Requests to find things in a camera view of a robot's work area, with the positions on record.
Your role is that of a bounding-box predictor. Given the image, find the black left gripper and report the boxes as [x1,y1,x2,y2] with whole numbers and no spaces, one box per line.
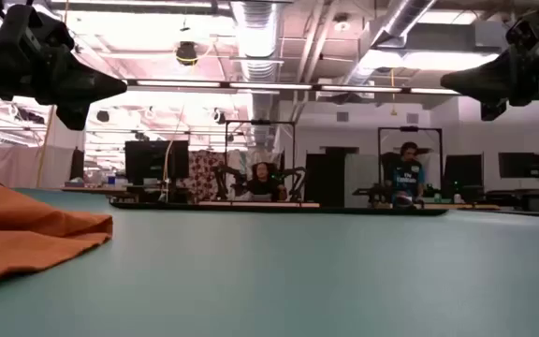
[0,3,128,131]

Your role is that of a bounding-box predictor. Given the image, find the orange cloth napkin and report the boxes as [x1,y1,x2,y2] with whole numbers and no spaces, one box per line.
[0,167,114,294]

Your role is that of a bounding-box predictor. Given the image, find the white curtain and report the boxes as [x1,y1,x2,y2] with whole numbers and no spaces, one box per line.
[0,144,77,190]

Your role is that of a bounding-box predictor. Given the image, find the large black computer monitor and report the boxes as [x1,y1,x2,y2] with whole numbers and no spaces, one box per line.
[124,139,190,186]

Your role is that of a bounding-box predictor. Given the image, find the person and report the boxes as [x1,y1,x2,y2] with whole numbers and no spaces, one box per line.
[245,161,289,203]
[387,141,427,208]

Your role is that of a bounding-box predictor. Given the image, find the patterned cloth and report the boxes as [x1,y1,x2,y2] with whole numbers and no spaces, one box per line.
[188,150,226,203]

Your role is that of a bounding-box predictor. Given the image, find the black cabinet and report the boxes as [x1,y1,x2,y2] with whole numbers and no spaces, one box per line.
[303,151,346,208]

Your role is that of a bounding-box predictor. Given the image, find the long ceiling light bar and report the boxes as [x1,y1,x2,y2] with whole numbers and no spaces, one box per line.
[126,78,461,96]

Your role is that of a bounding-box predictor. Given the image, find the green table mat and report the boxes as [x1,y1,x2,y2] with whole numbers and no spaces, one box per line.
[0,186,539,337]

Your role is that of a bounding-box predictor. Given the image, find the hanging yellow cable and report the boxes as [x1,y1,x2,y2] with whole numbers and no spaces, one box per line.
[35,104,58,189]

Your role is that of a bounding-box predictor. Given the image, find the black frame stand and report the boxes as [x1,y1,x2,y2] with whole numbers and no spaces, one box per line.
[224,120,297,203]
[377,125,444,200]

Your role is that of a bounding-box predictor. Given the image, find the black dome ceiling camera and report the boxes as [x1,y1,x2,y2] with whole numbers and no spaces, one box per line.
[175,40,199,66]

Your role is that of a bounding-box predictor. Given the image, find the silver ventilation duct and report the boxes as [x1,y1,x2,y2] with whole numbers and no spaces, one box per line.
[229,0,283,149]

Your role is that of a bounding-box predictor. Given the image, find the black metal table frame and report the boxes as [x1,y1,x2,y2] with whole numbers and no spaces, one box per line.
[109,199,449,217]

